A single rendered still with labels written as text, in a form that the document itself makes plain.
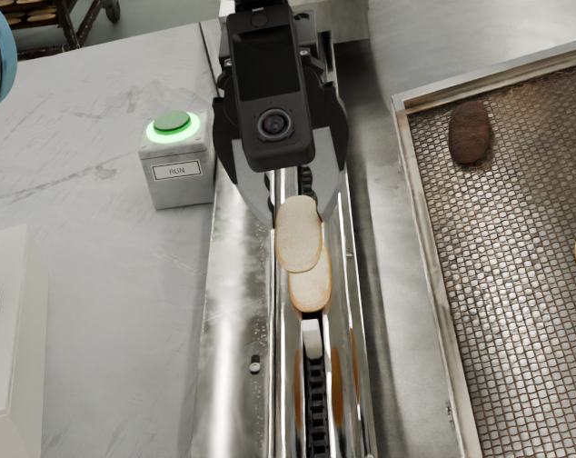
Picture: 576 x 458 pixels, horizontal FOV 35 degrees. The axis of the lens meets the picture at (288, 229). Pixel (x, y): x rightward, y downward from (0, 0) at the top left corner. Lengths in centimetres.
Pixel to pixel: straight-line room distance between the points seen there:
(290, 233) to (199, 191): 26
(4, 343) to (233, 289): 19
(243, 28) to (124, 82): 64
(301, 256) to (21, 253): 28
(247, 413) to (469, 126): 34
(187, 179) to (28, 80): 45
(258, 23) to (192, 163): 33
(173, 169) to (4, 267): 21
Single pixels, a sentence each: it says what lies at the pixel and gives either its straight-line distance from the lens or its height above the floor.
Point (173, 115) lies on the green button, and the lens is 96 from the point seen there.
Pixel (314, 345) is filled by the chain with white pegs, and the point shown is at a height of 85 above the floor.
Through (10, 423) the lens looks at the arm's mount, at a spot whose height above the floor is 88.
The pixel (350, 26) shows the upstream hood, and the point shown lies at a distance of 114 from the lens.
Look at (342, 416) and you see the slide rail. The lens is 68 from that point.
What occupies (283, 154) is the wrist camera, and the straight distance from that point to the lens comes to 58.
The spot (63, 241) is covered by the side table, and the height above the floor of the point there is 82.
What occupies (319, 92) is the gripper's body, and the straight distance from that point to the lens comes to 65.
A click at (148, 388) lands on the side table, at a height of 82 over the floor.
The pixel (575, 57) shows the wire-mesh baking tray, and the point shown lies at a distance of 94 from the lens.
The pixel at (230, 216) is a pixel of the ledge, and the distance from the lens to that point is 87.
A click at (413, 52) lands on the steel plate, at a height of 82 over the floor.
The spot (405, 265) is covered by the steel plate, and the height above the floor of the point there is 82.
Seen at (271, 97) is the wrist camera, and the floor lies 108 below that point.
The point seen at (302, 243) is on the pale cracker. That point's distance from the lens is 71.
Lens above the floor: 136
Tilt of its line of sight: 36 degrees down
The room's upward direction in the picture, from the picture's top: 11 degrees counter-clockwise
